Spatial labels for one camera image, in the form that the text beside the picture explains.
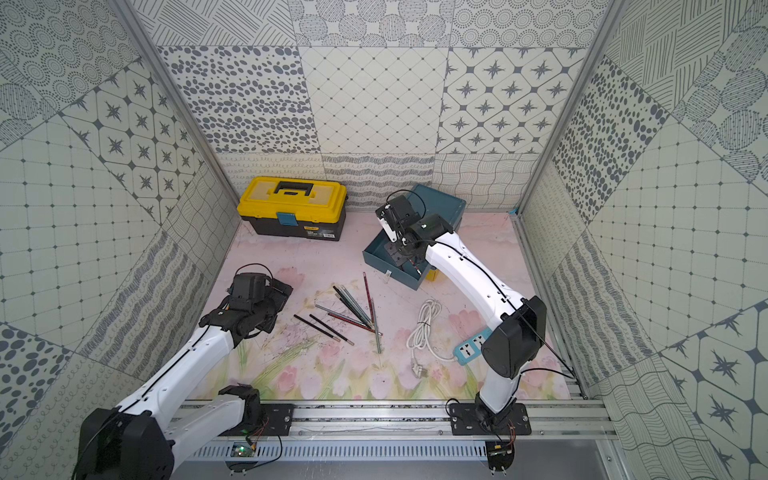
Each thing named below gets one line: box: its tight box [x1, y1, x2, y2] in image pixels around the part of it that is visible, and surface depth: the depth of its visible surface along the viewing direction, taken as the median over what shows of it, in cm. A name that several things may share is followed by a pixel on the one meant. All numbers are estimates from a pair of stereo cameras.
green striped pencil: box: [332, 286, 375, 328], surface depth 97 cm
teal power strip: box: [453, 327, 493, 366], surface depth 85 cm
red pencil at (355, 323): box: [328, 313, 383, 336], surface depth 92 cm
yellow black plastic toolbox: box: [236, 176, 348, 242], surface depth 104 cm
